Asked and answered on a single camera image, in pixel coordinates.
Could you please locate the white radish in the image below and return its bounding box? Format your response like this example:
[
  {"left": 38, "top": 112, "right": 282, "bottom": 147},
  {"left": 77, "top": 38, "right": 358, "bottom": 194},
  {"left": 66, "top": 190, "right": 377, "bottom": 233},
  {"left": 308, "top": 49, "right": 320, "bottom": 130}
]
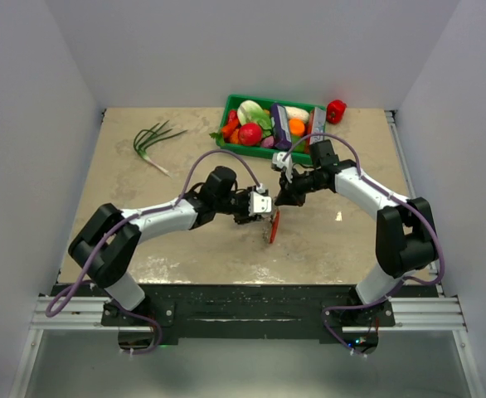
[{"left": 284, "top": 106, "right": 309, "bottom": 124}]

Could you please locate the purple white box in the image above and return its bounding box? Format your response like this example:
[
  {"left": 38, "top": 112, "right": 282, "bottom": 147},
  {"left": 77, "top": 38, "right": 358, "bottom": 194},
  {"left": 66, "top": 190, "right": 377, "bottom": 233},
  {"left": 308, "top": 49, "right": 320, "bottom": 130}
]
[{"left": 270, "top": 103, "right": 292, "bottom": 151}]

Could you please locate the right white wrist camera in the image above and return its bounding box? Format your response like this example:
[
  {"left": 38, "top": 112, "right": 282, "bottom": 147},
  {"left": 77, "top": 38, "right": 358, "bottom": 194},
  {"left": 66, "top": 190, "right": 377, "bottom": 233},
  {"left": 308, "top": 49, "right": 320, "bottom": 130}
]
[{"left": 271, "top": 152, "right": 293, "bottom": 182}]

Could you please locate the green spring onion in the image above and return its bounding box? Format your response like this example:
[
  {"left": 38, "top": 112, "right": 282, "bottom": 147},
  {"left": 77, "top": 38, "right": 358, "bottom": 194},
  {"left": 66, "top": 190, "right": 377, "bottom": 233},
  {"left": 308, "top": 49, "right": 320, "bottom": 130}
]
[{"left": 133, "top": 120, "right": 187, "bottom": 177}]

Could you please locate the white green cabbage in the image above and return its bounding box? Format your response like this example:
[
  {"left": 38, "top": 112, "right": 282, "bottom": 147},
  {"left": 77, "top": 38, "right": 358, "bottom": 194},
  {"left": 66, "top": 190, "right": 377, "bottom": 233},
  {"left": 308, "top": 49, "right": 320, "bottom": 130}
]
[{"left": 236, "top": 99, "right": 272, "bottom": 130}]

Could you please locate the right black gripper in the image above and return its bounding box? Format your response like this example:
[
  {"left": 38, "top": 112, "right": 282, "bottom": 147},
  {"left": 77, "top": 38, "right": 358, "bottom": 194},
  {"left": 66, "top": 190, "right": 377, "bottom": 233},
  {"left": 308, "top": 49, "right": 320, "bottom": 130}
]
[{"left": 275, "top": 166, "right": 327, "bottom": 207}]

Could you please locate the black base frame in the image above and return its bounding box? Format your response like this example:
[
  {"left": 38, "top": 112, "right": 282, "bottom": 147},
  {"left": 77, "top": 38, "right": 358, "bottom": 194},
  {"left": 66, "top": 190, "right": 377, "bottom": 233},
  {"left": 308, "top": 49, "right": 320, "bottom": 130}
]
[{"left": 45, "top": 282, "right": 440, "bottom": 354}]

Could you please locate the green vegetable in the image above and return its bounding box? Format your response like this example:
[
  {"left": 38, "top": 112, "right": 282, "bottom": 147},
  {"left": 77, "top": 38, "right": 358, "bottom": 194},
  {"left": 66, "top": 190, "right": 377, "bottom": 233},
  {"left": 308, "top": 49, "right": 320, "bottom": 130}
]
[{"left": 293, "top": 136, "right": 306, "bottom": 153}]

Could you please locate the green plastic bin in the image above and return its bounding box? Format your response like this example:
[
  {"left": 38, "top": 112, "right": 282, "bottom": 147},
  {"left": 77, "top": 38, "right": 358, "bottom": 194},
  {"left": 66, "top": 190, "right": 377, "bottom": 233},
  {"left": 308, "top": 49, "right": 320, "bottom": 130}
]
[{"left": 215, "top": 94, "right": 326, "bottom": 166}]

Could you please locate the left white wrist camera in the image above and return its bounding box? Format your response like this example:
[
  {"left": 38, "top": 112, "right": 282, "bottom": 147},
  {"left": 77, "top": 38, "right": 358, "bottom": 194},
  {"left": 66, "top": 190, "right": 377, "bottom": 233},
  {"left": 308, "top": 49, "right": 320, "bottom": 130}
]
[{"left": 248, "top": 184, "right": 273, "bottom": 217}]

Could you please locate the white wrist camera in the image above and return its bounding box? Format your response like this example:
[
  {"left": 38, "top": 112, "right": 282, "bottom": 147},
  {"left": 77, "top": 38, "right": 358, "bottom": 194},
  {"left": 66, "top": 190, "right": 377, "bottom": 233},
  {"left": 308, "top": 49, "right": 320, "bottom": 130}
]
[
  {"left": 271, "top": 152, "right": 293, "bottom": 182},
  {"left": 248, "top": 184, "right": 273, "bottom": 217}
]

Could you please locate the red chili pepper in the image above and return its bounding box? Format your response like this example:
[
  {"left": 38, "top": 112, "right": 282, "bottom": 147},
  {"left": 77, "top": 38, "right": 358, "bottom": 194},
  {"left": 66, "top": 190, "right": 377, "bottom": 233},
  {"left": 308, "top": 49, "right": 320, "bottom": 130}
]
[{"left": 221, "top": 109, "right": 240, "bottom": 140}]

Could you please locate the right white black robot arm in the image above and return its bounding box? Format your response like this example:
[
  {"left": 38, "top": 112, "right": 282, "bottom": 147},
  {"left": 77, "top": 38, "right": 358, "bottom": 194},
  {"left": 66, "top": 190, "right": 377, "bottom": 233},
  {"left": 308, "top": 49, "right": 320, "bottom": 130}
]
[{"left": 272, "top": 140, "right": 442, "bottom": 326}]

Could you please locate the red grey box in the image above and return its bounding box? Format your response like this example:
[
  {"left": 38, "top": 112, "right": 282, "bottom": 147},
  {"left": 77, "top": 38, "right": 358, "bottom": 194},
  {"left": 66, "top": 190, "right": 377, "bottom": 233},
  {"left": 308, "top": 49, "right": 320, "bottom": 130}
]
[{"left": 306, "top": 107, "right": 326, "bottom": 145}]

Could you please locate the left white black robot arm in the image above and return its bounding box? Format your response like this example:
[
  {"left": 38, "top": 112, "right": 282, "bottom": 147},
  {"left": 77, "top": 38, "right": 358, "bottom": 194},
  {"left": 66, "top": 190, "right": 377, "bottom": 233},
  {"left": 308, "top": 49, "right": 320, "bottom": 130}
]
[{"left": 68, "top": 166, "right": 273, "bottom": 325}]

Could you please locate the purple sweet potato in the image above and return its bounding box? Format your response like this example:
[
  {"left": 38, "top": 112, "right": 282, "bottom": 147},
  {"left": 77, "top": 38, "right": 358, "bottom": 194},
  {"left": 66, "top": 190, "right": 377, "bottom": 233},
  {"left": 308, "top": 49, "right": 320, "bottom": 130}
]
[{"left": 260, "top": 136, "right": 275, "bottom": 149}]

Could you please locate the orange carrot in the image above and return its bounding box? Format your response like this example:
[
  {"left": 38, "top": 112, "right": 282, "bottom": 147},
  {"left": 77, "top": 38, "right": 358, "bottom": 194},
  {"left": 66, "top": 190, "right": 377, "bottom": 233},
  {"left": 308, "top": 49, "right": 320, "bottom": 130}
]
[{"left": 229, "top": 129, "right": 240, "bottom": 145}]

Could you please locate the orange fruit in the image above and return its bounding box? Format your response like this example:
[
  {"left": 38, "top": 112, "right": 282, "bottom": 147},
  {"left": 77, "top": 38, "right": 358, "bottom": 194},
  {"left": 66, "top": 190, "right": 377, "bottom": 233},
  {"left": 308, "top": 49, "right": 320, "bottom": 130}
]
[{"left": 289, "top": 119, "right": 306, "bottom": 137}]

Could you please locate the red apple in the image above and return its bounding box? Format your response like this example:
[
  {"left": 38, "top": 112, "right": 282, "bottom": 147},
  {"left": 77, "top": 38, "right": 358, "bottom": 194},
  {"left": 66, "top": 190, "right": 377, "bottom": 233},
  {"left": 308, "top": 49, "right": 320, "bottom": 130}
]
[{"left": 238, "top": 123, "right": 262, "bottom": 146}]

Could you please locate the red bell pepper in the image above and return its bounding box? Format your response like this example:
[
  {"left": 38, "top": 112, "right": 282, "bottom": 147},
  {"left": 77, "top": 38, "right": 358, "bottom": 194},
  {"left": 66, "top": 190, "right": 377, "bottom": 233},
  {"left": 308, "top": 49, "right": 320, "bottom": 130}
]
[{"left": 326, "top": 99, "right": 347, "bottom": 124}]

